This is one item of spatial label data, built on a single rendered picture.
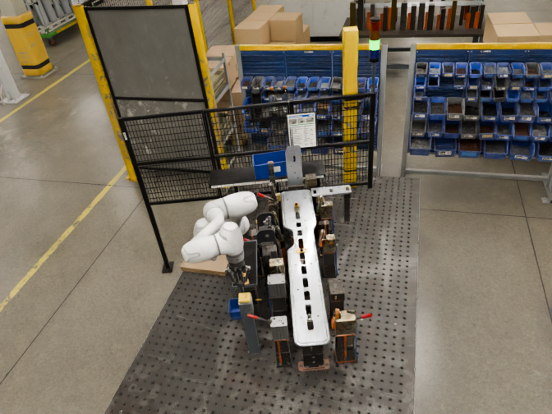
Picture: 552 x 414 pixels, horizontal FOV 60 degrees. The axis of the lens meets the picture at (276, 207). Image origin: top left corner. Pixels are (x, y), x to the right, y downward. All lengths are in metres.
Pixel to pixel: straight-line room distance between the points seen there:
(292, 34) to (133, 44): 2.92
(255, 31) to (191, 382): 5.24
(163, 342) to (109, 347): 1.12
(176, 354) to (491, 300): 2.52
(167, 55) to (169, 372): 3.11
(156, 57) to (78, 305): 2.45
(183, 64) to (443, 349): 3.44
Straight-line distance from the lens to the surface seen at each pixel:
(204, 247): 2.22
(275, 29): 7.39
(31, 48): 10.05
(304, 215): 3.29
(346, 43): 3.49
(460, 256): 4.54
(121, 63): 5.28
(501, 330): 4.06
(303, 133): 3.68
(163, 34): 4.90
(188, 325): 3.13
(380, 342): 2.93
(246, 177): 3.68
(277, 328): 2.56
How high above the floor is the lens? 3.04
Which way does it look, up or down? 37 degrees down
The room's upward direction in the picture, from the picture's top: 7 degrees counter-clockwise
